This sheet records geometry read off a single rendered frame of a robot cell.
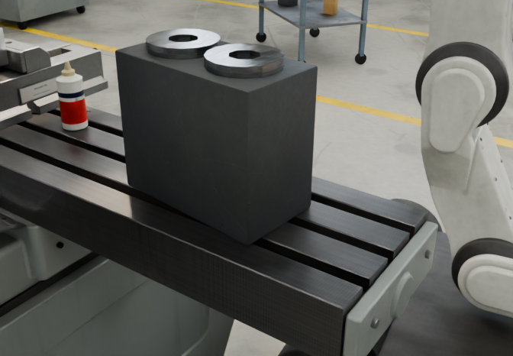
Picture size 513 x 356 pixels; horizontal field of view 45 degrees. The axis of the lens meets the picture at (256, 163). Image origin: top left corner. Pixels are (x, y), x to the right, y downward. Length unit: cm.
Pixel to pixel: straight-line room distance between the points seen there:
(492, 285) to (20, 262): 77
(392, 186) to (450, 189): 175
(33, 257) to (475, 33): 75
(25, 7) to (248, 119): 499
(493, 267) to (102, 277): 66
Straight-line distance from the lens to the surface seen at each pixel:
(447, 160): 108
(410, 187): 289
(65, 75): 102
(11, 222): 96
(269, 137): 68
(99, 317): 117
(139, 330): 127
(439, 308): 128
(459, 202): 115
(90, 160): 94
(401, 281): 73
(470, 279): 116
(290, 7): 477
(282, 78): 68
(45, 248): 98
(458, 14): 104
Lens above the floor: 135
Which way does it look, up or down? 27 degrees down
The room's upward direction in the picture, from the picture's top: straight up
